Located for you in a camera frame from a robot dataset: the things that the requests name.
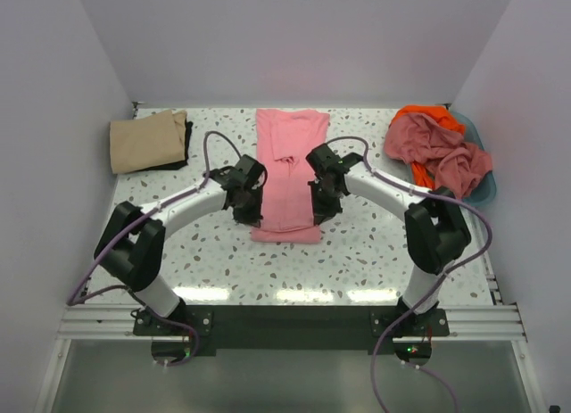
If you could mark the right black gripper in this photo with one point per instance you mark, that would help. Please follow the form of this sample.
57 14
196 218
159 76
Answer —
322 212

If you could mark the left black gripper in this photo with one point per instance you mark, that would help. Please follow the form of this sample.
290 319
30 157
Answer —
252 218

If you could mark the light pink t-shirt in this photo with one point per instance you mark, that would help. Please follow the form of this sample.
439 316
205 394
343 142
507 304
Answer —
284 139

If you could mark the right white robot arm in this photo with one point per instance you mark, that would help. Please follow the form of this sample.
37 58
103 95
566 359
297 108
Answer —
436 231

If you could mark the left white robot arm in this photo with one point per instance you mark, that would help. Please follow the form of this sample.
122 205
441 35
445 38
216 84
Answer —
131 246

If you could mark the folded black t-shirt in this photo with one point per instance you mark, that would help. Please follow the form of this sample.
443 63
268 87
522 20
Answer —
179 164

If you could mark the orange crumpled t-shirt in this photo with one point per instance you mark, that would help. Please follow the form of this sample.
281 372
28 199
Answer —
444 119

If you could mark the folded beige t-shirt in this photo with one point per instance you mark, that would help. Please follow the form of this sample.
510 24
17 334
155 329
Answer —
136 145

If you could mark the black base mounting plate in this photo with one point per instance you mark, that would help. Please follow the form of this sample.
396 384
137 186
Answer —
218 327

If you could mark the dusty pink crumpled t-shirt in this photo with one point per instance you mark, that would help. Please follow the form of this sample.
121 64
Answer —
455 163

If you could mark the aluminium rail frame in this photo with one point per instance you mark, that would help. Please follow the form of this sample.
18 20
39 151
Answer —
466 354

